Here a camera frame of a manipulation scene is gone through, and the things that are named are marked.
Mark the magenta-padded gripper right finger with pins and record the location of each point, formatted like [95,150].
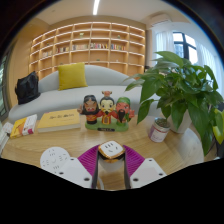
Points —
[146,171]

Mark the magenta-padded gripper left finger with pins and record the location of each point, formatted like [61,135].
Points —
[78,171]

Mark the white charger with orange band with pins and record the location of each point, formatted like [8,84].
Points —
[111,149]

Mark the small white pink pot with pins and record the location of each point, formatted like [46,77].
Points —
[158,131]

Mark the large yellow book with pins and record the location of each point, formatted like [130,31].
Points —
[60,120]

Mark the three-character figurine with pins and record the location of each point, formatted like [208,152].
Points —
[106,111]

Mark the grey curved sofa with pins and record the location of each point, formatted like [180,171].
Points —
[63,98]

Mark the patterned tissue pack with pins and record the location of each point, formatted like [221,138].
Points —
[7,127]

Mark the green chair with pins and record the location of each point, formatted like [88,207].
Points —
[219,126]

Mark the green plant in white pot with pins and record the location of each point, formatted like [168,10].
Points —
[180,86]

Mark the yellow cushion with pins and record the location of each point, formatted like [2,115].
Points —
[72,76]

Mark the black bag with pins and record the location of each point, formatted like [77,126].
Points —
[27,88]

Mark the glass door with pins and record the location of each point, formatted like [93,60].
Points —
[2,90]

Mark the white sheer curtain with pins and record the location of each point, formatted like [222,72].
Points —
[164,45]
[210,63]

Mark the dark-framed window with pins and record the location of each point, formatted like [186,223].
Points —
[185,46]

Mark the white air conditioner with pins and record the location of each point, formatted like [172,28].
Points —
[160,20]

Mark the long ceiling light strip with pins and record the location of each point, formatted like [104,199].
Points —
[96,6]

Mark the wooden wall shelf unit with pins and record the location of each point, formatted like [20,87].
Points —
[86,40]

